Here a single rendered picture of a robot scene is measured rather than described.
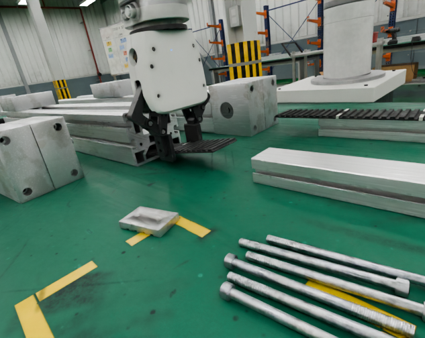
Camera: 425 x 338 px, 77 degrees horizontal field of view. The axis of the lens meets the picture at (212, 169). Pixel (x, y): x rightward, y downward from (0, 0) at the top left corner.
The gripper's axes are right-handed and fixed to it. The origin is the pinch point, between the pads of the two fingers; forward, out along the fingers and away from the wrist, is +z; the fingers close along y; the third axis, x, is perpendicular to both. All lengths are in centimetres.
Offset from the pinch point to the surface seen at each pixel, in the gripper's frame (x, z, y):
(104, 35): 576, -98, 315
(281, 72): 410, 51, 788
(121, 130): 7.1, -2.9, -5.0
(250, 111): -3.1, -1.5, 14.3
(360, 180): -25.3, 0.6, -2.0
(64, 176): 10.5, 1.7, -14.0
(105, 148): 14.4, 0.7, -5.0
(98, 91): 50, -7, 13
